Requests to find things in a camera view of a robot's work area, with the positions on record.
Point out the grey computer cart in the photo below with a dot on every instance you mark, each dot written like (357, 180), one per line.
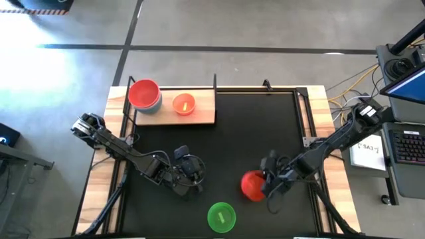
(411, 182)

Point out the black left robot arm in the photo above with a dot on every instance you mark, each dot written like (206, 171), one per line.
(116, 147)

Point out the dark box with hazard stripes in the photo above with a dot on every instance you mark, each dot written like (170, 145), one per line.
(50, 4)

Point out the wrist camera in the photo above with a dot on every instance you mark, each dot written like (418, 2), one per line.
(273, 156)
(182, 152)

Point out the black device with blue light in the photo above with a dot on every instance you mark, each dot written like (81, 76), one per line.
(10, 134)

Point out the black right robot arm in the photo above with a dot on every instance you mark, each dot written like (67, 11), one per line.
(332, 139)

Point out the white paper sheet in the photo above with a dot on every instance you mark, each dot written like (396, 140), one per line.
(368, 159)

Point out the black keyboard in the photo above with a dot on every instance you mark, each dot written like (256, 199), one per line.
(408, 147)

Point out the black round device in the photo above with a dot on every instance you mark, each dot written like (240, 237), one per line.
(400, 68)

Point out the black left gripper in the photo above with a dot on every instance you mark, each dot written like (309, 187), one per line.
(191, 171)

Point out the large blue plastic bowl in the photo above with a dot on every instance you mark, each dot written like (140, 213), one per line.
(150, 113)

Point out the black pole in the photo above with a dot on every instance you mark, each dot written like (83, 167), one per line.
(408, 38)

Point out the black diagonal support strut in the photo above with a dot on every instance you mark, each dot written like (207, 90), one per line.
(109, 206)
(332, 209)

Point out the black table mat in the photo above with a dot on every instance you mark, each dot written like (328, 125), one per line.
(232, 132)

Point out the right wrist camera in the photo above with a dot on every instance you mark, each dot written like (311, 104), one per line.
(273, 156)

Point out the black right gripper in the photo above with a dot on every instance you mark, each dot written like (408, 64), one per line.
(285, 177)

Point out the dark grey metal stand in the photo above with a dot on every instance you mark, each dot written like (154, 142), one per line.
(30, 158)

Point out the small orange plastic bowl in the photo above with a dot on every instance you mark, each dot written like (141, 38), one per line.
(179, 99)

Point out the large red plastic bowl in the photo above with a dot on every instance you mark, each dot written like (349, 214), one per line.
(250, 186)
(144, 94)

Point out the black aluminium table frame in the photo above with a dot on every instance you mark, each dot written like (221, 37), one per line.
(249, 90)

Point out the black caster wheel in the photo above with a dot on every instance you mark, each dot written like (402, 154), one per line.
(386, 200)

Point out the black cart leg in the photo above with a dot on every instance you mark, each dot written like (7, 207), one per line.
(391, 186)

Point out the grey metal corner bracket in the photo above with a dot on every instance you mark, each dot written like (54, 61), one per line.
(308, 142)

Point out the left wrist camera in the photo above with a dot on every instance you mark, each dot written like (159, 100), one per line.
(182, 152)

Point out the wooden shelf board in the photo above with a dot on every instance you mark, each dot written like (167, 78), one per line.
(202, 109)

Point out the small green plastic bowl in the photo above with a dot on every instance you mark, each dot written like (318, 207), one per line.
(229, 217)

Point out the monitor with blue screen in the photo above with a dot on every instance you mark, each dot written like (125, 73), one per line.
(408, 88)

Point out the black clamp bracket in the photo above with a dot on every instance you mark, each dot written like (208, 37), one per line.
(267, 85)

